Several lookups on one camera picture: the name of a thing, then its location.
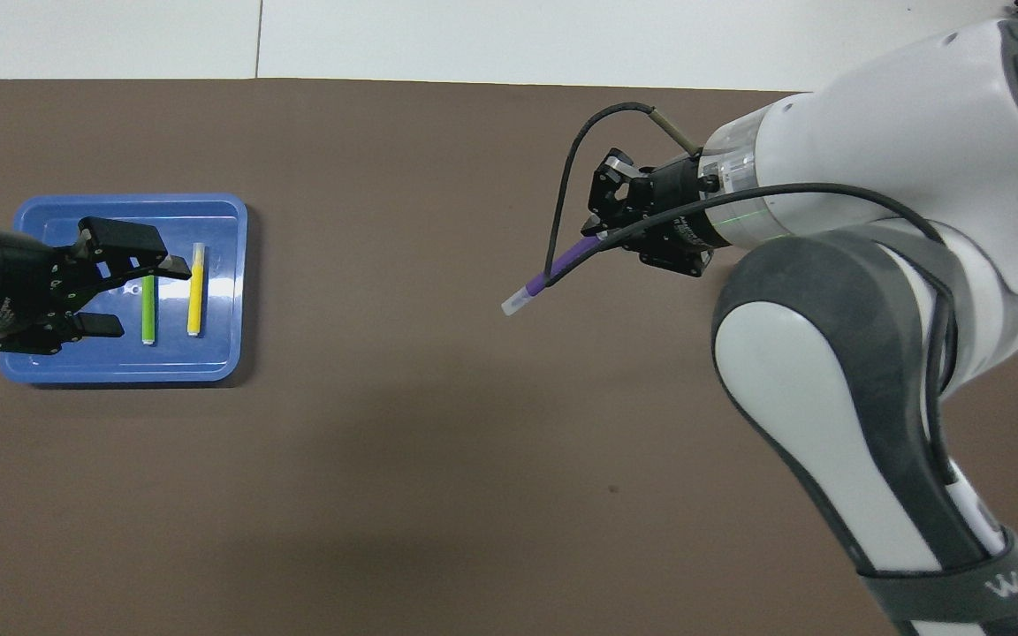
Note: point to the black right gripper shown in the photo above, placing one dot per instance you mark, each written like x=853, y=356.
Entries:
x=690, y=208

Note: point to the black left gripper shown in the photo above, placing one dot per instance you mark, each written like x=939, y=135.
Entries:
x=18, y=287

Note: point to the green pen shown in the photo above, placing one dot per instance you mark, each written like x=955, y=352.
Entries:
x=148, y=309

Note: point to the yellow pen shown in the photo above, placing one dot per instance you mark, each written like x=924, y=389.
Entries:
x=196, y=300

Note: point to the purple pen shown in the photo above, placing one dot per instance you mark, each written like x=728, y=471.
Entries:
x=562, y=265

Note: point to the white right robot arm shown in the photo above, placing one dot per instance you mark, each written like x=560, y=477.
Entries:
x=871, y=132

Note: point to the blue plastic tray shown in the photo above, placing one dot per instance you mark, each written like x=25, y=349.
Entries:
x=208, y=362

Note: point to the brown table mat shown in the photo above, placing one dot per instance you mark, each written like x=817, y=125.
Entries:
x=385, y=442

